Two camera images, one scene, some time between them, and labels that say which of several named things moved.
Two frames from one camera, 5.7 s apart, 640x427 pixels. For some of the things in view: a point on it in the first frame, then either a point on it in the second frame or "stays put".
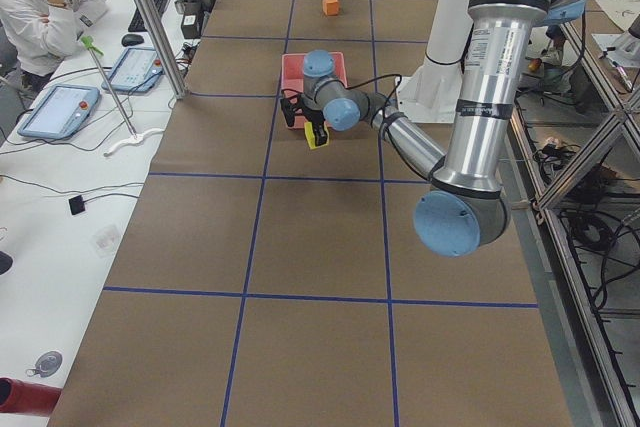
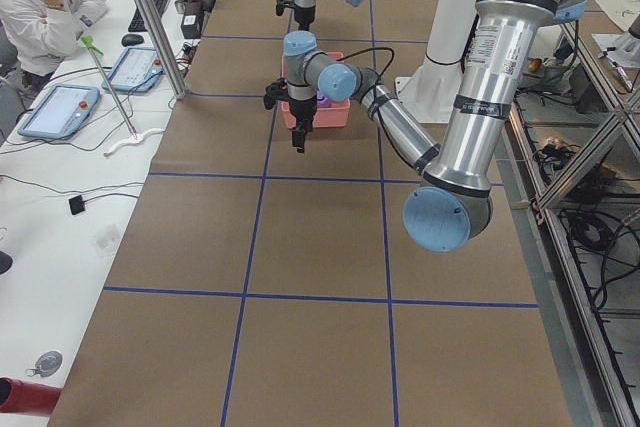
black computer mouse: [132, 39] stays put
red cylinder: [30, 398] stays put
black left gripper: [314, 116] → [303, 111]
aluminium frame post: [154, 24] stays put
